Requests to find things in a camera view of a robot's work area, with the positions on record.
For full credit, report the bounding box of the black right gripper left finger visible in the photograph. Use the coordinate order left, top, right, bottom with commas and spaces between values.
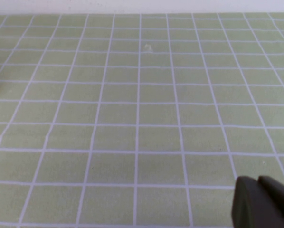
231, 176, 284, 228

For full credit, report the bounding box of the green grid cutting mat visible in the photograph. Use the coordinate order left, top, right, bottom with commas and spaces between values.
0, 12, 284, 228

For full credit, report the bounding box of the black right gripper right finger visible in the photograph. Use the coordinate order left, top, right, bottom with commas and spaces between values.
258, 175, 284, 228

